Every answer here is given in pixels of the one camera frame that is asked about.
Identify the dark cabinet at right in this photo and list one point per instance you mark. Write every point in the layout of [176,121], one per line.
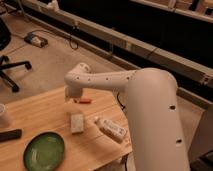
[201,149]

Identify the black remote control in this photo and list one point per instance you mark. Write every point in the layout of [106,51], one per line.
[10,135]

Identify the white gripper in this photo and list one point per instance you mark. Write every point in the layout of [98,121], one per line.
[72,93]

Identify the long white shelf rail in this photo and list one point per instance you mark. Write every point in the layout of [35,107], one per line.
[178,64]

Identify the power strip on floor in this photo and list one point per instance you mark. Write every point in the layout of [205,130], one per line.
[35,40]

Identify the green ceramic bowl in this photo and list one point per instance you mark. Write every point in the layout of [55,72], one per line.
[45,152]

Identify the orange carrot toy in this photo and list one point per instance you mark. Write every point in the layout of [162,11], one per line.
[82,100]

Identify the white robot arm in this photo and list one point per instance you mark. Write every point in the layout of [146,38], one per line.
[152,111]

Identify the white paper cup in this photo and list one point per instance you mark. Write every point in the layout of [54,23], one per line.
[5,118]

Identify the black office chair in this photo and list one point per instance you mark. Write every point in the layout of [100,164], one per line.
[5,38]

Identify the white sponge block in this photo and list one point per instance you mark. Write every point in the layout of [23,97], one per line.
[77,123]

